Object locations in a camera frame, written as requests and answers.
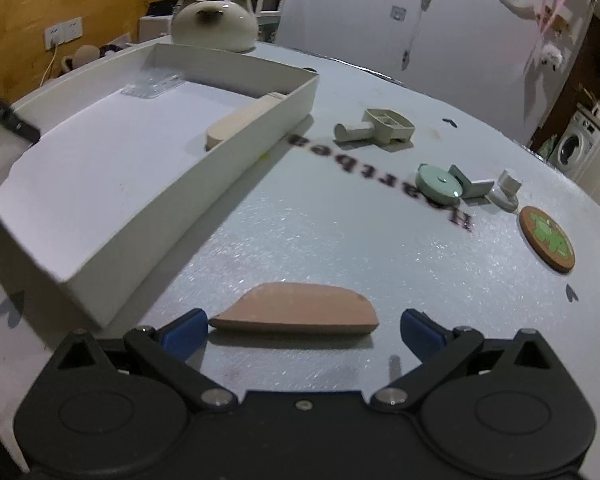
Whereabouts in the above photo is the white wall socket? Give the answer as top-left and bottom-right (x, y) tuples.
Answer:
(44, 16), (83, 51)

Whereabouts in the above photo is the white plush sheep toy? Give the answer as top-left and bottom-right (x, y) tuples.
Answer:
(540, 42), (564, 72)

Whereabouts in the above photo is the white washing machine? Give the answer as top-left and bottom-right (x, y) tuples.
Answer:
(548, 110), (600, 180)

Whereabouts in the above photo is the white cube charger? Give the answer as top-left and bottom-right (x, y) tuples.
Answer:
(449, 165), (495, 200)

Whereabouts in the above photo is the light wooden stick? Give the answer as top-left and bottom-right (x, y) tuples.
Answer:
(206, 92), (286, 151)

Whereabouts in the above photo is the cream cat-shaped ceramic jar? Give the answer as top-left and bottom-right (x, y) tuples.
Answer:
(171, 0), (259, 53)

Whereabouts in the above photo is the clear plastic soap dish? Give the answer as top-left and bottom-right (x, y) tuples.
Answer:
(121, 67), (185, 99)

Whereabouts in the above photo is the white suction knob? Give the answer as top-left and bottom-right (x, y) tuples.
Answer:
(486, 169), (521, 212)

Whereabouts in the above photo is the white shallow tray box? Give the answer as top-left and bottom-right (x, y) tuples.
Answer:
(0, 42), (318, 326)

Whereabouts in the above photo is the cork coaster green elephant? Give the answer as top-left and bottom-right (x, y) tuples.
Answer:
(518, 206), (576, 274)

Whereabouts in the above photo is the mint green round tape measure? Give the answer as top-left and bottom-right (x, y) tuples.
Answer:
(416, 164), (463, 206)

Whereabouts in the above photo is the beige plastic holder with handle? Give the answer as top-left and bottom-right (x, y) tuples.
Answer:
(334, 108), (415, 145)

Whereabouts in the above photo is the brown wedge-shaped wooden block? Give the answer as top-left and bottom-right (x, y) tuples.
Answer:
(209, 282), (379, 335)

